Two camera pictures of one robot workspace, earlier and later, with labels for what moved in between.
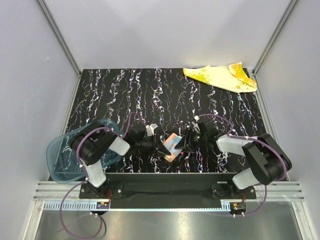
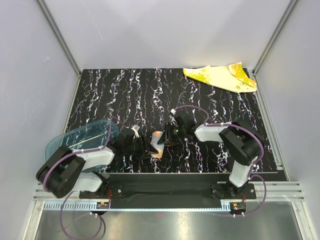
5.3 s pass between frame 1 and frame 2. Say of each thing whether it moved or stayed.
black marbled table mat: stayed
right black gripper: moved
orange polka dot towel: moved
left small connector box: stayed
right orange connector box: stayed
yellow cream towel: stayed
